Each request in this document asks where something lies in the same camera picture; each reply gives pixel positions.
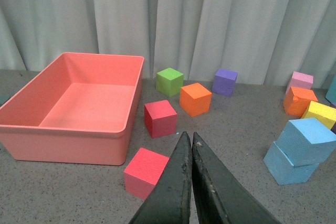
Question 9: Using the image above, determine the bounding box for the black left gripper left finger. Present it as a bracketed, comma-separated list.
[130, 132, 192, 223]

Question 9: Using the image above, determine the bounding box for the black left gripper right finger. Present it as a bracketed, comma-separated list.
[192, 132, 280, 223]

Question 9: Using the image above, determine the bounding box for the light blue foam block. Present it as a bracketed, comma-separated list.
[264, 142, 319, 185]
[276, 118, 335, 166]

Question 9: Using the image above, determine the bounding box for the bright red foam block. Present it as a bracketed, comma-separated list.
[124, 148, 169, 200]

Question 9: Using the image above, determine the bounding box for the dark red foam block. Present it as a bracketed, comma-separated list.
[144, 100, 177, 138]

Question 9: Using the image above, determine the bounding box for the orange foam block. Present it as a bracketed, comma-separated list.
[179, 82, 212, 117]
[283, 86, 318, 117]

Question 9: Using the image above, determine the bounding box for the purple foam block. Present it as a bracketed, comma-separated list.
[212, 68, 238, 97]
[330, 103, 336, 134]

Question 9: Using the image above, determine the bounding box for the green foam block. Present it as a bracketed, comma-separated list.
[156, 68, 184, 97]

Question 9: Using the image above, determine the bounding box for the orange foam block right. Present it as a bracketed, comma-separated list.
[283, 86, 318, 117]

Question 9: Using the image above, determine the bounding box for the pink plastic bin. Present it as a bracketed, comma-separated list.
[1, 52, 144, 166]

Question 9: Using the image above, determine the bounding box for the purple foam block right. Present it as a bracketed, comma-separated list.
[330, 103, 336, 134]

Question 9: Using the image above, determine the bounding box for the yellow foam block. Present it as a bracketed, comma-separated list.
[301, 101, 336, 129]

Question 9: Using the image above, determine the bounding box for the pink foam block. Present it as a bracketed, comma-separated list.
[285, 71, 313, 94]

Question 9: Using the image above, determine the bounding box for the teal plastic bin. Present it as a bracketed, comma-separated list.
[325, 74, 336, 103]

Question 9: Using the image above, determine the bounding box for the grey curtain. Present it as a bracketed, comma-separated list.
[1, 0, 335, 88]

